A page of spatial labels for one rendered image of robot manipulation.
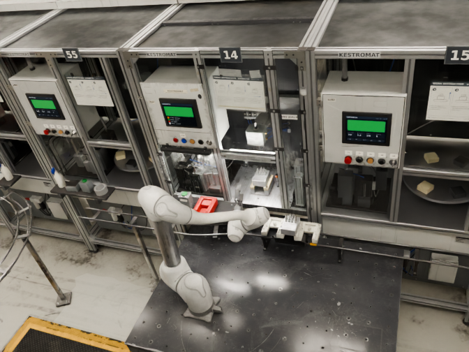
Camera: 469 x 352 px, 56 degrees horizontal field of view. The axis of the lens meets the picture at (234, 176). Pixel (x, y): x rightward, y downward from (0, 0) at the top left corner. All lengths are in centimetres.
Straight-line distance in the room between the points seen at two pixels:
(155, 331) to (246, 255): 77
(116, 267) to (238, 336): 184
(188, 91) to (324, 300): 148
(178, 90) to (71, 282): 228
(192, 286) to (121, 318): 135
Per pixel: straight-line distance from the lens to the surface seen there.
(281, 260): 298
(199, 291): 262
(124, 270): 417
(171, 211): 223
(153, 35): 294
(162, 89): 273
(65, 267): 447
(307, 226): 291
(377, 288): 285
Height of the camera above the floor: 295
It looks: 38 degrees down
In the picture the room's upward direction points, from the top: 11 degrees counter-clockwise
